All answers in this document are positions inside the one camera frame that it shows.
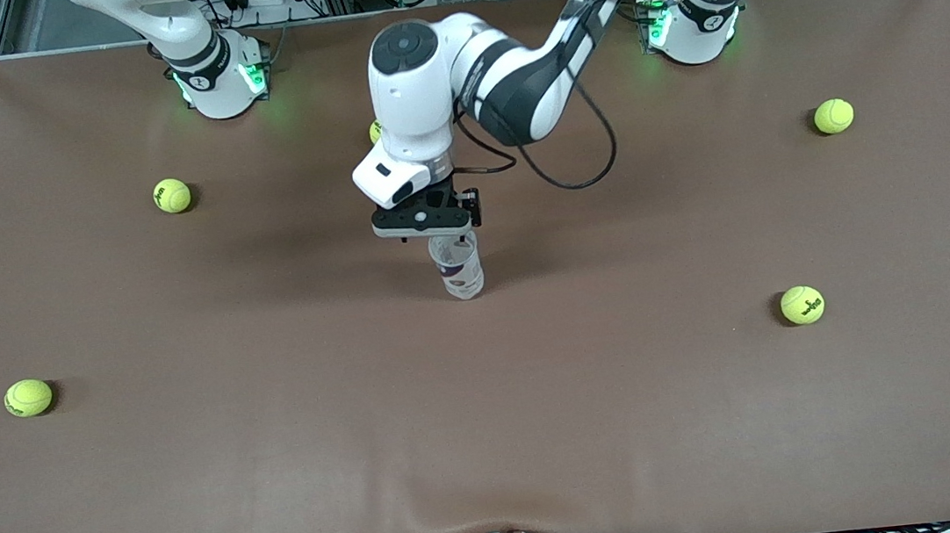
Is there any white blue tennis ball can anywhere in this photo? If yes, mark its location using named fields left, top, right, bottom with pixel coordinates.
left=427, top=228, right=488, bottom=304

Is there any brown table mat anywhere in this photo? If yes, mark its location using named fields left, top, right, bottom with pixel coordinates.
left=0, top=0, right=950, bottom=533

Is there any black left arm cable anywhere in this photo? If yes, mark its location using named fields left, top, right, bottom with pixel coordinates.
left=448, top=76, right=623, bottom=205

